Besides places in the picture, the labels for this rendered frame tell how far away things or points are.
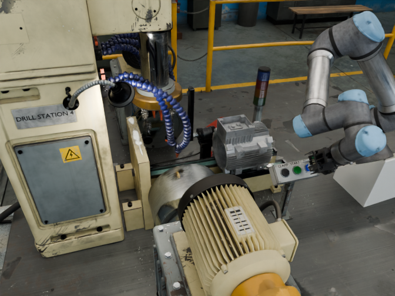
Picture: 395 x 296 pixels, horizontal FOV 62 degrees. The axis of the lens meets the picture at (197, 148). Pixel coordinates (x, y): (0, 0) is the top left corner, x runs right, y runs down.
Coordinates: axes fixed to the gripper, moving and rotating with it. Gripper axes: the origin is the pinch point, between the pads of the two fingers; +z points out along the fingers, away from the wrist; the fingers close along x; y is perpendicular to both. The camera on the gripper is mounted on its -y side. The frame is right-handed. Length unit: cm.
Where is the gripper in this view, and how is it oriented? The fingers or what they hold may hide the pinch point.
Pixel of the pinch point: (312, 166)
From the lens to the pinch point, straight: 128.4
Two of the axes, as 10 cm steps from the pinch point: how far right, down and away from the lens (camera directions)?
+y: -9.5, 1.6, -2.6
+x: 2.2, 9.5, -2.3
